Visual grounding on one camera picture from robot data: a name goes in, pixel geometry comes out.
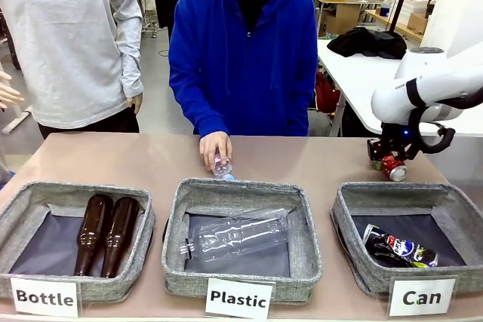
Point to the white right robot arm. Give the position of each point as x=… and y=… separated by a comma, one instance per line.
x=426, y=92

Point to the pale hand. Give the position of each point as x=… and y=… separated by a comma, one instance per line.
x=8, y=92

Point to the white Can sign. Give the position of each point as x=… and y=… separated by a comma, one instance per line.
x=422, y=296

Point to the blue-hoodie person right hand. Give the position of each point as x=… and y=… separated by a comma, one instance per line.
x=213, y=146

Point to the grey basket with Plastic sign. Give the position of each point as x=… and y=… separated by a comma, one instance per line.
x=302, y=224

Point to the white Plastic sign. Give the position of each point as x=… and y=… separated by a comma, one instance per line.
x=238, y=298

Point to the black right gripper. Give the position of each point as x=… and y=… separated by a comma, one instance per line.
x=394, y=141

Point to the brown glass bottle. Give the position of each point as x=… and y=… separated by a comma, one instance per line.
x=94, y=231
x=121, y=235

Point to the person in grey shirt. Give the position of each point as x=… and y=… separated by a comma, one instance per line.
x=64, y=35

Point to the crushed red can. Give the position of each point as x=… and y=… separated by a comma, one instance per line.
x=394, y=169

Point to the grey-sleeved left forearm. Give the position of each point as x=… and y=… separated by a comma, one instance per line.
x=132, y=65

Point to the white table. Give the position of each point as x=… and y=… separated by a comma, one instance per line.
x=354, y=77

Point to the blue-sleeved right forearm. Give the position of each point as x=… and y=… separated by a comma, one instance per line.
x=200, y=107

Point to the grey-shirt person left hand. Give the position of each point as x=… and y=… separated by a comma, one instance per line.
x=136, y=103

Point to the grey basket with Bottle sign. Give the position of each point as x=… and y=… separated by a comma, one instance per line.
x=45, y=246

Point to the person in blue hoodie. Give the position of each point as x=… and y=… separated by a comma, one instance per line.
x=245, y=73

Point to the red bag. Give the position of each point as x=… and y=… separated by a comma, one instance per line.
x=326, y=92

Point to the clear spray bottle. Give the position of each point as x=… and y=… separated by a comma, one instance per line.
x=386, y=7

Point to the white Bottle sign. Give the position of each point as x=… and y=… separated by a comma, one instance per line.
x=45, y=296

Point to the large clear plastic bottle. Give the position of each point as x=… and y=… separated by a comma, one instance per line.
x=237, y=237

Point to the large cardboard box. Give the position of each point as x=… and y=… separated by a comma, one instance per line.
x=341, y=19

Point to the crushed black can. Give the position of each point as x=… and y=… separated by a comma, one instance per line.
x=400, y=248

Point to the grey basket with Can sign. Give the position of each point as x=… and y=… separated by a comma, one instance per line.
x=453, y=209

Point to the small clear purple-label bottle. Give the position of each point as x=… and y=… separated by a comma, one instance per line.
x=223, y=169

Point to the black cloth pile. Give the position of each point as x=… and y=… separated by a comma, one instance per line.
x=368, y=43

